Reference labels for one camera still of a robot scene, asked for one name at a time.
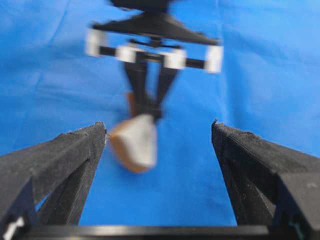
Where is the blue table cloth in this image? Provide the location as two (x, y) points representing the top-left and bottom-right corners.
(0, 0), (320, 226)

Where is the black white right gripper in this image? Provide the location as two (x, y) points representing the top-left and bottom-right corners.
(84, 0), (224, 122)

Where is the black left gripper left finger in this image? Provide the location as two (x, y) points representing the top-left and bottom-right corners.
(0, 122), (107, 227)

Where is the grey and orange sponge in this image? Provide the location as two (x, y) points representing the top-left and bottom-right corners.
(108, 91), (159, 174)

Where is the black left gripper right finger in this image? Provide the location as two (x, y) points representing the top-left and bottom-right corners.
(211, 121), (320, 229)

